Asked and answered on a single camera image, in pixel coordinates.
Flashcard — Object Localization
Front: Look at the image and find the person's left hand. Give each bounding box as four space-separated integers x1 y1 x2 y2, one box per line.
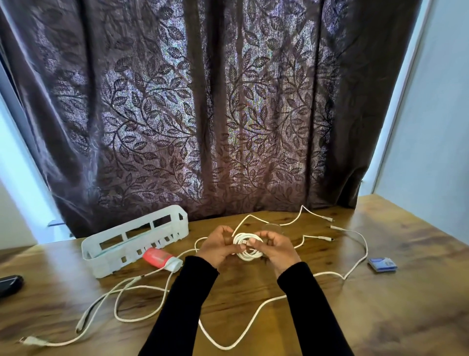
196 225 239 270

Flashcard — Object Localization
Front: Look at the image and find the person's right hand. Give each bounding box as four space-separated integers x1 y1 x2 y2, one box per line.
248 230 302 278

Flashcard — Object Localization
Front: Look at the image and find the person's right forearm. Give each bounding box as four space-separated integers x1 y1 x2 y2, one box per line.
277 262 354 356

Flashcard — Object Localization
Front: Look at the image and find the person's left forearm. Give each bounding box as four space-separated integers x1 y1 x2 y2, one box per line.
138 255 221 356

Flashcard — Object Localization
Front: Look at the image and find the pink bottle with white cap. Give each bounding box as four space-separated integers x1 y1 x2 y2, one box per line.
142 247 184 274

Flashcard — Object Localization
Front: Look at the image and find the white plastic slotted basket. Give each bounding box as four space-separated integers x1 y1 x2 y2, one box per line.
81 205 190 279

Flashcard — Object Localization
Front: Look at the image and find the small blue box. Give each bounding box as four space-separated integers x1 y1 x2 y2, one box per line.
368 257 398 273

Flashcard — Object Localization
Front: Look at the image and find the dark brown leaf-patterned curtain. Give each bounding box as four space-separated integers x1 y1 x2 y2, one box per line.
0 0 423 239

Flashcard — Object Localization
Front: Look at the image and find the black handheld device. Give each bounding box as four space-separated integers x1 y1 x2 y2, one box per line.
0 275 25 299

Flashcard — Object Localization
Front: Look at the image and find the short white cable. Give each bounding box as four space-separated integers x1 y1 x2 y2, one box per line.
288 235 335 251

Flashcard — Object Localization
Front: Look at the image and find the long white cable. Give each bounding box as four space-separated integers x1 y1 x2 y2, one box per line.
198 225 369 351

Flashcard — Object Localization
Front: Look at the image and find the white cable with dark connector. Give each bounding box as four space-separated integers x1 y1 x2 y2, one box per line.
75 271 173 334

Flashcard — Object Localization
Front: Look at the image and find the white cable with flat plug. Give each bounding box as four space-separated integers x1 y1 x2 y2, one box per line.
16 236 209 347

